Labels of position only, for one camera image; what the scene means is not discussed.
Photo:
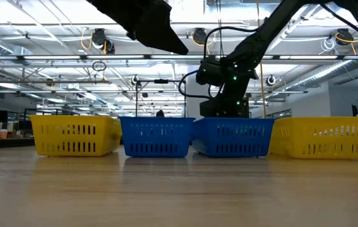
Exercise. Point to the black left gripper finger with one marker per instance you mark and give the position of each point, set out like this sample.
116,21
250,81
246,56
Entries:
156,28

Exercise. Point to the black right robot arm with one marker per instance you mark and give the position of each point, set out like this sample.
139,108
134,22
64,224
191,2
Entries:
260,41

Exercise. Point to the blue plastic slotted basket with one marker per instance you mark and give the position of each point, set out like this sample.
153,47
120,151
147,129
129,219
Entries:
156,138
232,138

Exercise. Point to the person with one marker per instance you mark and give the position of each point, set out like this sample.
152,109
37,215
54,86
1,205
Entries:
160,114

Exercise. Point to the yellow plastic slotted basket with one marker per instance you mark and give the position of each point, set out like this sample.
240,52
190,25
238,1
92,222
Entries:
71,138
320,138

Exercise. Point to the orange cup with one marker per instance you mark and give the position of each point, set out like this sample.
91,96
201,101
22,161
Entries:
3,134

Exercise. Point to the black background frame rig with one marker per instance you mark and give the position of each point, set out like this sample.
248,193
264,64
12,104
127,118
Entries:
161,81

